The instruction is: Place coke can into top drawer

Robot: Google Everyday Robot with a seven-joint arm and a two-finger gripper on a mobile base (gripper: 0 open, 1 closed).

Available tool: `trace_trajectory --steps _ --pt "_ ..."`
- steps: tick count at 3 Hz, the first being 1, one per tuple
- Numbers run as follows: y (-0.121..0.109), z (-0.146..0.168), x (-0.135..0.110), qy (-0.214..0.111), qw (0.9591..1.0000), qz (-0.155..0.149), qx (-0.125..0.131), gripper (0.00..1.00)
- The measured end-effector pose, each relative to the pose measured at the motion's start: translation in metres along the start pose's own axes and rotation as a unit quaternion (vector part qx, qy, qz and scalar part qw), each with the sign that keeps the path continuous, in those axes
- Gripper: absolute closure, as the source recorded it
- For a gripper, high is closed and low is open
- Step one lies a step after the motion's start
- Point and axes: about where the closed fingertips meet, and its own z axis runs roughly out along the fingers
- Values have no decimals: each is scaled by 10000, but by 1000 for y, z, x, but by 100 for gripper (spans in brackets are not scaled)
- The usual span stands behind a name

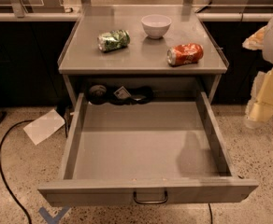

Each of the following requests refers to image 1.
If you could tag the white paper sheet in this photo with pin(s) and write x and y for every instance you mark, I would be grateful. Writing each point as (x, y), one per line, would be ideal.
(43, 127)

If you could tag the white bowl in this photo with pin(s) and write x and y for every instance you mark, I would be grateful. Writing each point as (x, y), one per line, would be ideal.
(156, 26)

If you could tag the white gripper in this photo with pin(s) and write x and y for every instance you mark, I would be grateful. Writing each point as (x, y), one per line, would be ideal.
(260, 104)

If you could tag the grey cabinet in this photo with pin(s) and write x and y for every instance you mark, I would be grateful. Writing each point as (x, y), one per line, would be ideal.
(143, 56)

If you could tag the red coke can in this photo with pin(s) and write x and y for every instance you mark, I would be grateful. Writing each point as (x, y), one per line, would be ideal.
(184, 54)

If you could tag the open grey top drawer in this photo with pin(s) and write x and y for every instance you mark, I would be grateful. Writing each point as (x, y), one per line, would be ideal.
(114, 150)

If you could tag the black drawer handle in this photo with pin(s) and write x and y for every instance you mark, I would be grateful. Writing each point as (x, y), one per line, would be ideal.
(148, 199)

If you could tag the green soda can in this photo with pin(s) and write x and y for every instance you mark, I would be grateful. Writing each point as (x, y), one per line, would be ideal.
(113, 40)

